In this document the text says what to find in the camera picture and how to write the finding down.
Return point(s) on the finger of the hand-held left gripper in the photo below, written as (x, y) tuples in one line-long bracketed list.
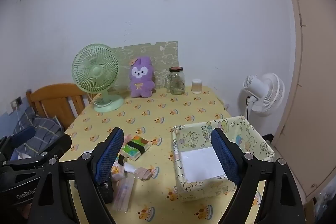
[(23, 136), (59, 144)]

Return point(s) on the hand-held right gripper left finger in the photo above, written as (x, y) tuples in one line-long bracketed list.
[(110, 155)]

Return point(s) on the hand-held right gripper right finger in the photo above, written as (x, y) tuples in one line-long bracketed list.
[(225, 158)]

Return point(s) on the pink patterned packet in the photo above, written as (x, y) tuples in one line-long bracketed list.
[(118, 172)]

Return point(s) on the black glitter pouch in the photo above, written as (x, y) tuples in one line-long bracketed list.
[(107, 192)]

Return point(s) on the cartoon print fabric storage box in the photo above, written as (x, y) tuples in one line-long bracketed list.
[(199, 132)]

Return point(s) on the clear plastic tube packet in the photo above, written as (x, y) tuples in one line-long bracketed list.
[(123, 195)]

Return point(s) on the grey plaid blanket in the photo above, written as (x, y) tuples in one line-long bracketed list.
[(44, 129)]

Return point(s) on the green tissue pack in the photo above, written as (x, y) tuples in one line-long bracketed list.
[(136, 144)]

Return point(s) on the small jar with white lid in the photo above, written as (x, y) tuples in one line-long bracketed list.
[(196, 87)]

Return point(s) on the purple plush bunny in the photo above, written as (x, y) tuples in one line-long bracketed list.
[(140, 82)]

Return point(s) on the white standing fan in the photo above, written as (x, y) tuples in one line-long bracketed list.
[(262, 87)]

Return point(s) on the green desk fan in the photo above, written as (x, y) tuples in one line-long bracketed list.
[(95, 71)]

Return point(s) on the glass jar with brown lid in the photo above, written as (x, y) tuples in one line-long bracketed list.
[(177, 82)]

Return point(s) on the small clear glass bottle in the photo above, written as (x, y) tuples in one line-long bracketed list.
[(168, 85)]

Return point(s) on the clear plastic bag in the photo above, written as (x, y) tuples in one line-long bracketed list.
[(324, 200)]

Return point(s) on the green patterned board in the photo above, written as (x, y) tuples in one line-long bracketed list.
[(157, 56)]

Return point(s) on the beige wardrobe door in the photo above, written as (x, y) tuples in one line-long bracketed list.
[(309, 82)]

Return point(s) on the wall socket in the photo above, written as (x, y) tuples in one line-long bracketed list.
[(17, 101)]

